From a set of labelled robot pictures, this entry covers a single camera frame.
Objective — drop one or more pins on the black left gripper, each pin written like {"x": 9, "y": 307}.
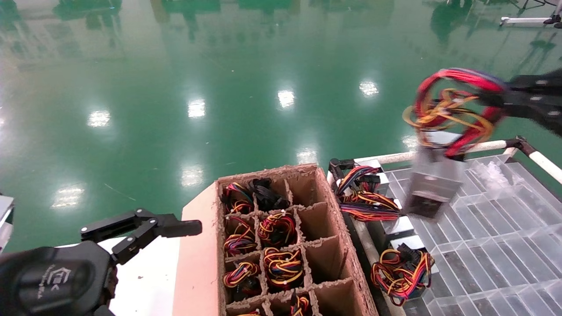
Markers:
{"x": 52, "y": 281}

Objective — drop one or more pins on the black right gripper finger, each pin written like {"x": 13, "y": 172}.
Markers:
{"x": 531, "y": 90}
{"x": 544, "y": 116}

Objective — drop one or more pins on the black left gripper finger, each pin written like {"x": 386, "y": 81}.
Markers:
{"x": 184, "y": 228}

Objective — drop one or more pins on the black pipe corner connector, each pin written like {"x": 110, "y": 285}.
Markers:
{"x": 520, "y": 144}
{"x": 340, "y": 166}

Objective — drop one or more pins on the brown cardboard divider box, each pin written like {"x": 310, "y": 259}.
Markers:
{"x": 197, "y": 263}

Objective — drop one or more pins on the white metal support stand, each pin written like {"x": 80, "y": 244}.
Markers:
{"x": 522, "y": 20}

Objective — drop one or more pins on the crumpled clear plastic film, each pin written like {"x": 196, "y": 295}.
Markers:
{"x": 494, "y": 175}

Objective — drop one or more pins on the grey white machine part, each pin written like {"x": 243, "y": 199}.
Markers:
{"x": 5, "y": 219}

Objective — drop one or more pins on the clear plastic divider tray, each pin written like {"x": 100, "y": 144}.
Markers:
{"x": 505, "y": 245}

